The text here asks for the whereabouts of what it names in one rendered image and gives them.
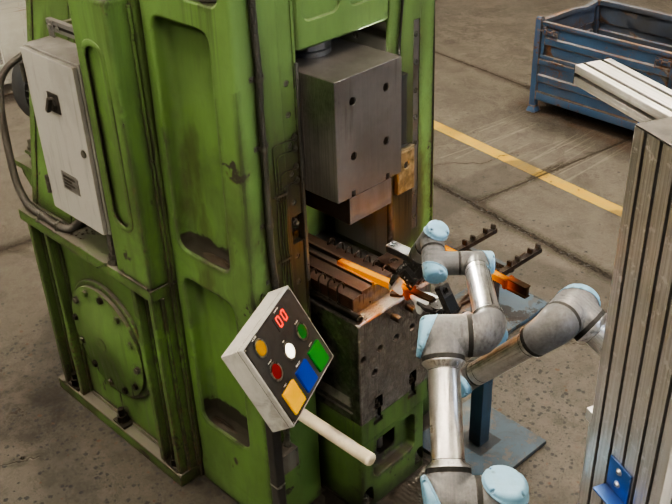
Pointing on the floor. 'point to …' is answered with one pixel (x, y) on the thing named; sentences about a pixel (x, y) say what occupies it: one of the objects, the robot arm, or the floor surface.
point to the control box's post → (276, 465)
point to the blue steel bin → (558, 92)
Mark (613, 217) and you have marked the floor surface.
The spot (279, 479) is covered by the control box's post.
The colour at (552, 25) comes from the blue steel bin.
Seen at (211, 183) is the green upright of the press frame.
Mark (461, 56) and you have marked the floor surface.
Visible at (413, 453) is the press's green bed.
